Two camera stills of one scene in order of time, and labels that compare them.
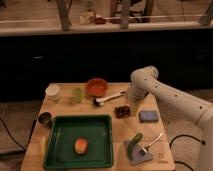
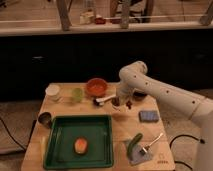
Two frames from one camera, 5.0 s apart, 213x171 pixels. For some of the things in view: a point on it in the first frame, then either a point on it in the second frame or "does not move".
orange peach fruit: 80,145 does not move
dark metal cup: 45,119 does not move
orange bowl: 97,87 does not move
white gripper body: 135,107 → 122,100
